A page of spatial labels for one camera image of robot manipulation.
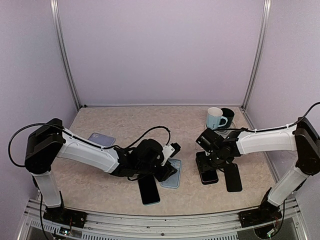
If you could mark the black phone teal edge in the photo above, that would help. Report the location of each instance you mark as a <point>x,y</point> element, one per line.
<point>148,190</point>

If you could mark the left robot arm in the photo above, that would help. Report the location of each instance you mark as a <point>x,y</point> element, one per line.
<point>52,140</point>

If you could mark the dark green mug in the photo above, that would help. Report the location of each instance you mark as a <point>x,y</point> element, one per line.
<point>227,117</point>

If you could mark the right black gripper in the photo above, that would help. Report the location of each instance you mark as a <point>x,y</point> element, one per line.
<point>222,165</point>

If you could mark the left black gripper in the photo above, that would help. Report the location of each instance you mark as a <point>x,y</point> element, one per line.
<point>166,173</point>

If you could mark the light blue mug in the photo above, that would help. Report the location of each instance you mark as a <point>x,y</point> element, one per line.
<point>215,118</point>

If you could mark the aluminium frame rail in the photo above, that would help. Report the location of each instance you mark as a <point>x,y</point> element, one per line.
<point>225,225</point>

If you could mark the light blue phone case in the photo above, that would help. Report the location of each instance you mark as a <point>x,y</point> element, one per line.
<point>173,182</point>

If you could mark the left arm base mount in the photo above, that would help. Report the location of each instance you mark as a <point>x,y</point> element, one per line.
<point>65,216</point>

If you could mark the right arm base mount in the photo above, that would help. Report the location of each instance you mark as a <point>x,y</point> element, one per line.
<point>262,214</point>

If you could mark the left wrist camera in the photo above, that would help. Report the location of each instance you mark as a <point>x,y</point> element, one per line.
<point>169,151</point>

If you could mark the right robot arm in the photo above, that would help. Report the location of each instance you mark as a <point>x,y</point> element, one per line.
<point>298,137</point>

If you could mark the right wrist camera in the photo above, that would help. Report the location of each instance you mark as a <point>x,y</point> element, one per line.
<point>208,140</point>

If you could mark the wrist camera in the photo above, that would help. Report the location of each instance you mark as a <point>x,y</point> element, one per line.
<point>169,151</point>
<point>208,140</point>

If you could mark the lavender phone case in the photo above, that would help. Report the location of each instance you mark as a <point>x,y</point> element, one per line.
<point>102,139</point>

